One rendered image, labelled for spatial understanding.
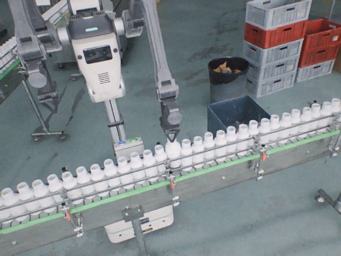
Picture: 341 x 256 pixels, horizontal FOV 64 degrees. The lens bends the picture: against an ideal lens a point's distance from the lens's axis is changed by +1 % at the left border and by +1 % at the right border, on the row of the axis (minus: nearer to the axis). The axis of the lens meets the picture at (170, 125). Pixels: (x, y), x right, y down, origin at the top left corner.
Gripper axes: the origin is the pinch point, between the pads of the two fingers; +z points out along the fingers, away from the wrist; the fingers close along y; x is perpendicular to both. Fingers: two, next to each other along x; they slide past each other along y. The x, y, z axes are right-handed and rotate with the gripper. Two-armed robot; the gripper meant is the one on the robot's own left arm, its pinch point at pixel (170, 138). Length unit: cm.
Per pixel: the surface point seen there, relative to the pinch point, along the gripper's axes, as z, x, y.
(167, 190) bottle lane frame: 26.0, 5.6, -5.8
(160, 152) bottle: 4.6, 5.8, -2.0
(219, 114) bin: 35, -50, 53
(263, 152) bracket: 12.2, -40.3, -12.3
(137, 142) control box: 7.7, 13.9, 12.9
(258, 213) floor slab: 119, -72, 22
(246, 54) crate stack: 66, -160, 203
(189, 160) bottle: 12.5, -6.9, -3.8
